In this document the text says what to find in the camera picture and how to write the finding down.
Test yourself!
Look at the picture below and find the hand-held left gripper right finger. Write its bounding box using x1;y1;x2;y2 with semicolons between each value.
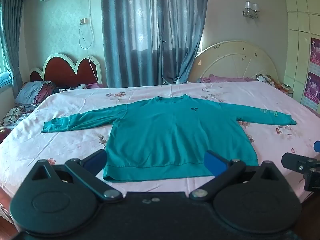
189;150;288;202

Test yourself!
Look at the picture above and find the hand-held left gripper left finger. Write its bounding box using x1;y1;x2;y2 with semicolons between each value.
24;149;123;203

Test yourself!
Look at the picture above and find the teal long-sleeve sweatshirt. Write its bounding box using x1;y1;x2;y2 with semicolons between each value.
41;94;297;182

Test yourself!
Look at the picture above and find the pink floral bedsheet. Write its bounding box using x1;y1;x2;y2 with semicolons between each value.
0;81;320;205

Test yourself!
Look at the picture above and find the small patterned cushion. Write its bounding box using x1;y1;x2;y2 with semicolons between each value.
256;74;276;87

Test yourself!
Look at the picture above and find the pink folded blanket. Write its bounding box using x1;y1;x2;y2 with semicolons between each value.
200;74;260;83

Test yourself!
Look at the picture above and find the red heart-shaped headboard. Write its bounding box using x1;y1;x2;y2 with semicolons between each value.
29;53;103;88

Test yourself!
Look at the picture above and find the cream wardrobe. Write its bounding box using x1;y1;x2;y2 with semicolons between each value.
284;0;320;118

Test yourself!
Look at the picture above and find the lattice-patterned pillow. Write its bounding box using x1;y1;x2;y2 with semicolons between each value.
0;105;25;128

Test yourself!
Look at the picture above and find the cream round headboard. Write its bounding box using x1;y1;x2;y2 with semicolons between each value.
187;40;279;83

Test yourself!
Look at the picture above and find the teal window curtain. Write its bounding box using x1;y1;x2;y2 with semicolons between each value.
0;0;25;93

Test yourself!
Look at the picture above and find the purple wall poster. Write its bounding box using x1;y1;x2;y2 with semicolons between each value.
310;37;320;67
304;72;320;112

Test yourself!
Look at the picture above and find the white hanging cable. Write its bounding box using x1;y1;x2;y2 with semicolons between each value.
78;0;99;83

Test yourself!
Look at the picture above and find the twin-shade wall lamp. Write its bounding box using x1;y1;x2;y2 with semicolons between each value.
242;1;260;19

